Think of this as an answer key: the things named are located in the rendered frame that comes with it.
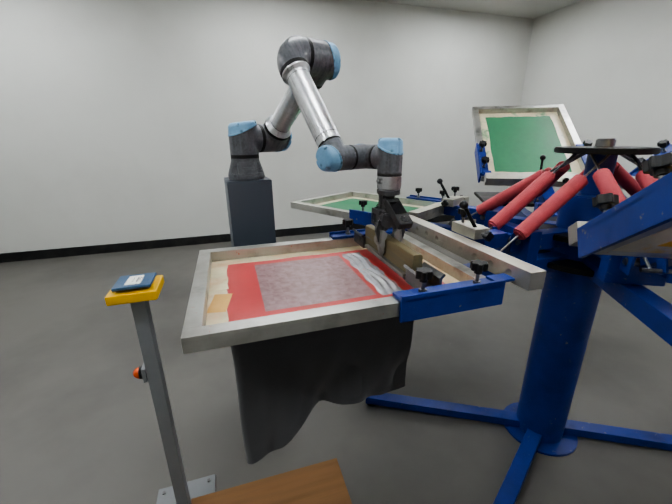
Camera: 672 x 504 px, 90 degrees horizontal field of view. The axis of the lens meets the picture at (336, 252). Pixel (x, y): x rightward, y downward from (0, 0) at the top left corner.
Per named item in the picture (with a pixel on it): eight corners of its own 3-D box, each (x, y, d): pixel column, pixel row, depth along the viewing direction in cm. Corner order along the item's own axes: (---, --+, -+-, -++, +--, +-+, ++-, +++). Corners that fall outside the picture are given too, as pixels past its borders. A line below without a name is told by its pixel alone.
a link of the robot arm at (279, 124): (246, 135, 149) (301, 25, 108) (275, 135, 159) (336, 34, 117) (256, 158, 147) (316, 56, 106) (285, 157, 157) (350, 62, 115)
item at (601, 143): (540, 476, 142) (626, 139, 99) (476, 408, 179) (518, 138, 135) (609, 450, 154) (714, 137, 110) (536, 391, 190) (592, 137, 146)
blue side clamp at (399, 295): (400, 323, 81) (402, 296, 79) (391, 313, 86) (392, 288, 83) (502, 304, 90) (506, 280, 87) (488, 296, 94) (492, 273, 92)
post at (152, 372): (148, 550, 118) (77, 305, 87) (159, 490, 138) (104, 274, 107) (214, 528, 125) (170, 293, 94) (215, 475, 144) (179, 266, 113)
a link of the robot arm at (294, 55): (271, 19, 101) (338, 158, 92) (301, 26, 108) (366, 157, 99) (258, 51, 110) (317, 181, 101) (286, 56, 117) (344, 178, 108)
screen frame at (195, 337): (183, 354, 68) (180, 338, 67) (201, 260, 121) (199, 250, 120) (501, 298, 90) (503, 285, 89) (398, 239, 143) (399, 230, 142)
